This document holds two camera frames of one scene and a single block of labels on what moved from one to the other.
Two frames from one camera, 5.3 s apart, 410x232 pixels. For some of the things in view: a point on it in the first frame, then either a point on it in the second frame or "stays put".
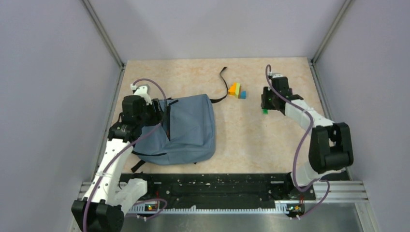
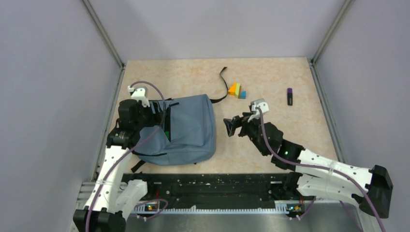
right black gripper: (265, 105) to (237, 122)
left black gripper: (158, 115) stays put
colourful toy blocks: (236, 90) stays put
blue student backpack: (187, 135) stays put
